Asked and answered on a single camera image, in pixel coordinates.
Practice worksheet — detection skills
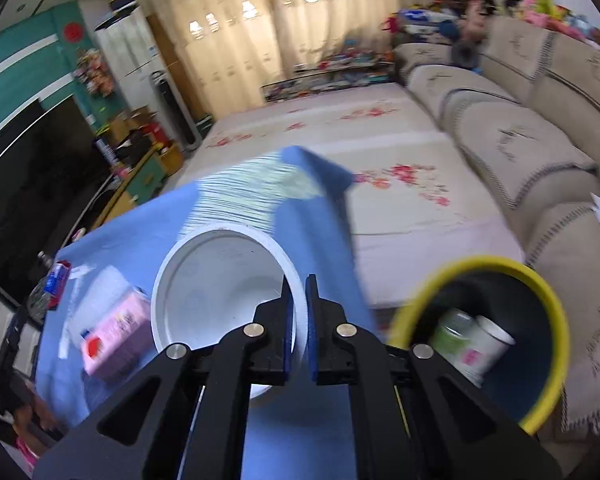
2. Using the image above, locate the large white paper bowl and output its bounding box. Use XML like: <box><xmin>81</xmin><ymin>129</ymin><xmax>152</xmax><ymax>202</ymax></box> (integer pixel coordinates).
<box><xmin>150</xmin><ymin>222</ymin><xmax>308</xmax><ymax>379</ymax></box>

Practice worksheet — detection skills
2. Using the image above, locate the green label plastic bottle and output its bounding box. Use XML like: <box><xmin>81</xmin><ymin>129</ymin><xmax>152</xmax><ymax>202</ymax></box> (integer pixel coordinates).
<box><xmin>429</xmin><ymin>309</ymin><xmax>477</xmax><ymax>370</ymax></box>

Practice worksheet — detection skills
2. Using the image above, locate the white milk carton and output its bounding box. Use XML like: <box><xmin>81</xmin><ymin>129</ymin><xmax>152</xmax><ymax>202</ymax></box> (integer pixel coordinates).
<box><xmin>458</xmin><ymin>315</ymin><xmax>515</xmax><ymax>387</ymax></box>

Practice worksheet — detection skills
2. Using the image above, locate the yellow rimmed blue trash bin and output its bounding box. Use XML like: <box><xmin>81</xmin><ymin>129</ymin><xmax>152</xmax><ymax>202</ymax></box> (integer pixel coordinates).
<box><xmin>388</xmin><ymin>255</ymin><xmax>570</xmax><ymax>434</ymax></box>

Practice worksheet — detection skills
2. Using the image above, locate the blue tablecloth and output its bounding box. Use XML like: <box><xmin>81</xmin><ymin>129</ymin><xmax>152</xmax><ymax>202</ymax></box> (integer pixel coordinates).
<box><xmin>35</xmin><ymin>146</ymin><xmax>376</xmax><ymax>479</ymax></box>

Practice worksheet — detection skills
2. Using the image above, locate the floral cream floor mat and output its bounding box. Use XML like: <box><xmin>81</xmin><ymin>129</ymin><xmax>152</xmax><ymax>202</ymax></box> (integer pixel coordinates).
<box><xmin>175</xmin><ymin>84</ymin><xmax>522</xmax><ymax>309</ymax></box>

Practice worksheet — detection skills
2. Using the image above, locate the pink strawberry milk carton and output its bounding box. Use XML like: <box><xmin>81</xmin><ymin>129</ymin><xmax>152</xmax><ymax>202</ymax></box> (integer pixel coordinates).
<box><xmin>81</xmin><ymin>289</ymin><xmax>154</xmax><ymax>380</ymax></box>

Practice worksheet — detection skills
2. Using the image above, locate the black tower fan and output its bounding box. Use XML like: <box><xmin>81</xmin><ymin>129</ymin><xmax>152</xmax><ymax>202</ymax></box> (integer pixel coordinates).
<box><xmin>151</xmin><ymin>70</ymin><xmax>201</xmax><ymax>152</ymax></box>

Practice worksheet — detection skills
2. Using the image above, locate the low glass shelf with books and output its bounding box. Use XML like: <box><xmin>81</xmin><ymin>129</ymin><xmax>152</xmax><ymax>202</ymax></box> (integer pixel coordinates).
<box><xmin>261</xmin><ymin>51</ymin><xmax>396</xmax><ymax>103</ymax></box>

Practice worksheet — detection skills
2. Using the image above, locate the blue tissue box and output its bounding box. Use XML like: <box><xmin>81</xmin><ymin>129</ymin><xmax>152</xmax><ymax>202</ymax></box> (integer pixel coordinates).
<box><xmin>43</xmin><ymin>260</ymin><xmax>71</xmax><ymax>311</ymax></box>

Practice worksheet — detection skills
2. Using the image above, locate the beige embroidered curtain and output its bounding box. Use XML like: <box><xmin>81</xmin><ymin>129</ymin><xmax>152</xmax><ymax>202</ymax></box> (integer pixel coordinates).
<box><xmin>136</xmin><ymin>0</ymin><xmax>427</xmax><ymax>119</ymax></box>

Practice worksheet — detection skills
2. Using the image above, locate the green yellow tv cabinet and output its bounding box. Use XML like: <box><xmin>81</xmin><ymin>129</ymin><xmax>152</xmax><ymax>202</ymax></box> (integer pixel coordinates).
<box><xmin>0</xmin><ymin>144</ymin><xmax>183</xmax><ymax>378</ymax></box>

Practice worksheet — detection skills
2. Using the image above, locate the black flat television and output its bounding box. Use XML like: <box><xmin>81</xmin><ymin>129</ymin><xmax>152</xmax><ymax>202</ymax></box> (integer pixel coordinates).
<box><xmin>0</xmin><ymin>96</ymin><xmax>111</xmax><ymax>304</ymax></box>

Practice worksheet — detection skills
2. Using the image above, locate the pile of plush toys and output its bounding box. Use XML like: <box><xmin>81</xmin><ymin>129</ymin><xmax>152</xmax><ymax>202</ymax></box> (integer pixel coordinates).
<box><xmin>387</xmin><ymin>0</ymin><xmax>600</xmax><ymax>73</ymax></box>

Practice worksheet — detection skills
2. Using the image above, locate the beige sectional sofa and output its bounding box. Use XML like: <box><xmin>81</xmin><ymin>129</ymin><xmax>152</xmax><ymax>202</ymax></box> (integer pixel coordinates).
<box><xmin>394</xmin><ymin>16</ymin><xmax>600</xmax><ymax>440</ymax></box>

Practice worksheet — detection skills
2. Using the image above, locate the hanging flower decoration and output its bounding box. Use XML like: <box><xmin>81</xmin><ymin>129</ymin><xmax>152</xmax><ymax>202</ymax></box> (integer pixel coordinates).
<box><xmin>73</xmin><ymin>49</ymin><xmax>114</xmax><ymax>98</ymax></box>

